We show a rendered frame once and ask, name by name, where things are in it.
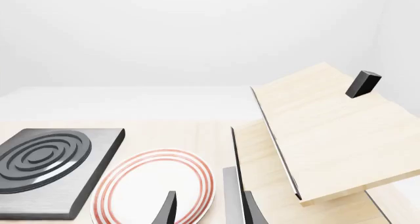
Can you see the small black block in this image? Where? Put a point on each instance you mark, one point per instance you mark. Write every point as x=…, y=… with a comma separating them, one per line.
x=362, y=84

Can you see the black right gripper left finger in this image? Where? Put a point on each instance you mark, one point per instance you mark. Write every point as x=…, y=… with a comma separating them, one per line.
x=166, y=213

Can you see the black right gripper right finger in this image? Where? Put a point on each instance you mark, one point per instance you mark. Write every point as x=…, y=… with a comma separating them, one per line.
x=253, y=213

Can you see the flat black stove plate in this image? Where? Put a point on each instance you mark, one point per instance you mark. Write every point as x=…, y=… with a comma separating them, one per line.
x=49, y=160

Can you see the white plate with red rings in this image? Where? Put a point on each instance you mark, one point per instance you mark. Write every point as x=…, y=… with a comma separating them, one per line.
x=147, y=179

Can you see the pale wooden cabinet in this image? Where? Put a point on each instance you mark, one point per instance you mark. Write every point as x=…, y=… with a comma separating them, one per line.
x=328, y=135

